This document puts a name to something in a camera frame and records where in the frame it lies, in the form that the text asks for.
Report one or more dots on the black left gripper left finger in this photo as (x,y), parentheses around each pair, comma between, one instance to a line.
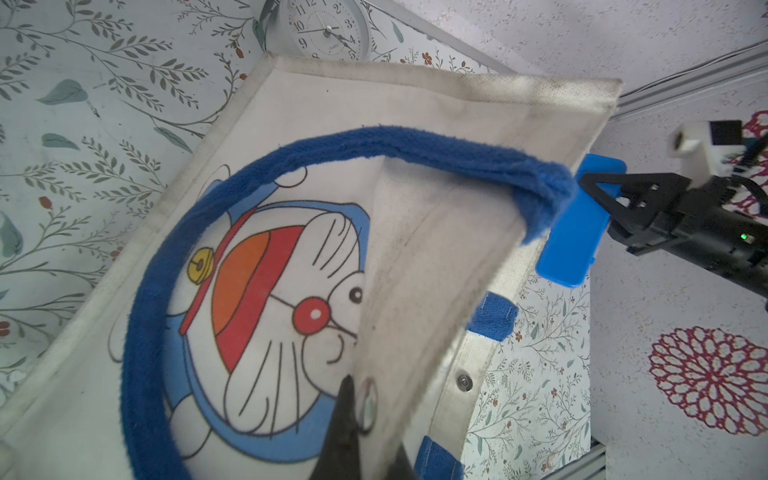
(339,458)

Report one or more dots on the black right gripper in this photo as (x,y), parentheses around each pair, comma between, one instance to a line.
(658,212)

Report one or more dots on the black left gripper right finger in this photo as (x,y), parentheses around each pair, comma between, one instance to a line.
(401,467)

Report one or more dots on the blue plastic box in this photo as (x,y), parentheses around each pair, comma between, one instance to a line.
(571,248)

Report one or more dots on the white canvas cartoon tote bag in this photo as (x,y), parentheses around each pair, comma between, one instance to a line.
(364,219)

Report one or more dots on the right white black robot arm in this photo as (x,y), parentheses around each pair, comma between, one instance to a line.
(663,211)

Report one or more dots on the white round alarm clock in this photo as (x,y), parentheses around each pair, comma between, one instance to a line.
(322,29)

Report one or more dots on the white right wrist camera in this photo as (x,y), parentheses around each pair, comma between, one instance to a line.
(705,149)

